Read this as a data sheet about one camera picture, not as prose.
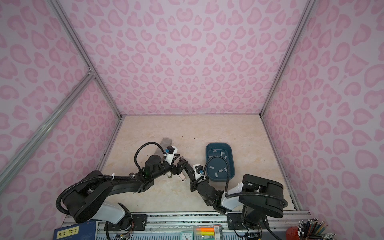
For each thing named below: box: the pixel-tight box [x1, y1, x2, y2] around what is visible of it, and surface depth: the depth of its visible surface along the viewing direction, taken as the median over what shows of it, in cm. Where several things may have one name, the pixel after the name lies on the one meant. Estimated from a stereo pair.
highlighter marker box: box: [193, 225, 223, 240], surface depth 71 cm
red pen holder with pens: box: [285, 218, 336, 240], surface depth 61 cm
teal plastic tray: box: [205, 142, 235, 182], surface depth 95 cm
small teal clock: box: [180, 231, 194, 240], surface depth 69 cm
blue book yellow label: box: [53, 220, 97, 240], surface depth 71 cm
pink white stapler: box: [179, 172, 186, 182], surface depth 87 cm
